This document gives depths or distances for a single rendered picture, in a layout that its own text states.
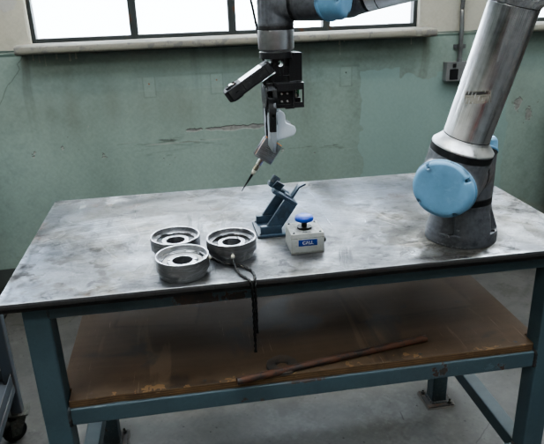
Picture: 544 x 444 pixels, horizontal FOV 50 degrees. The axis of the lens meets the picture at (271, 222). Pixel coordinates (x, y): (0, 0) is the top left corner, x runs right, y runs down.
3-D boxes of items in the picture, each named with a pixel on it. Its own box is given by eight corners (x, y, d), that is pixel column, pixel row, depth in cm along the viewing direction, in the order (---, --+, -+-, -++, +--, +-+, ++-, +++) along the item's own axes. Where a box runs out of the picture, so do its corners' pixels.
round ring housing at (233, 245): (207, 246, 128) (205, 228, 127) (255, 242, 129) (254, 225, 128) (207, 266, 119) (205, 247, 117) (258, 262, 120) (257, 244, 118)
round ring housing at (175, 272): (168, 290, 109) (166, 270, 108) (149, 270, 118) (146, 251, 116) (219, 276, 114) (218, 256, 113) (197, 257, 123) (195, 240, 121)
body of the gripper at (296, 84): (304, 110, 124) (303, 51, 120) (264, 113, 123) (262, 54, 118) (297, 104, 131) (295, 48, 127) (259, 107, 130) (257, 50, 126)
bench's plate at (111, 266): (-4, 315, 107) (-6, 306, 106) (55, 208, 162) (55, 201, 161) (597, 254, 123) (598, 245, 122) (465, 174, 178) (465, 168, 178)
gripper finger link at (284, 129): (298, 152, 126) (295, 109, 124) (271, 155, 126) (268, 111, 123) (294, 151, 129) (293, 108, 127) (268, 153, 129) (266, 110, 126)
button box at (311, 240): (291, 255, 123) (291, 233, 121) (286, 242, 129) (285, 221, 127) (329, 251, 124) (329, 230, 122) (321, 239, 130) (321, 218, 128)
